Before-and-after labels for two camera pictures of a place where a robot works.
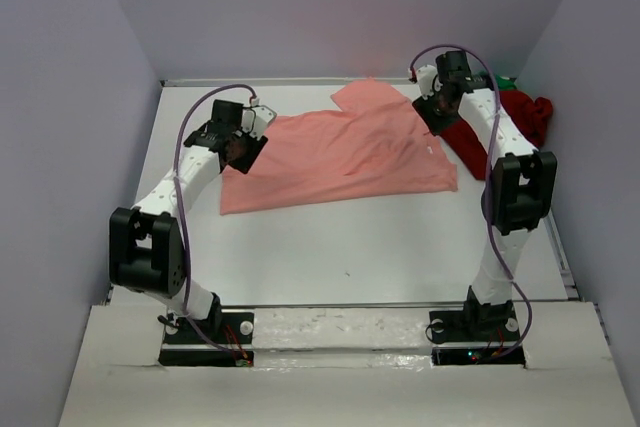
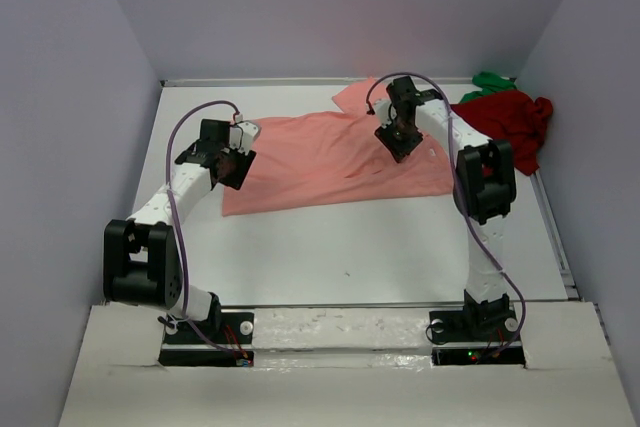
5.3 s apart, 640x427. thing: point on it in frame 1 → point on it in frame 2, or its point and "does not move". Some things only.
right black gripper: [434, 114] → [398, 142]
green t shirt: [503, 82] does not move
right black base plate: [475, 326] does not move
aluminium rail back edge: [277, 81] does not move
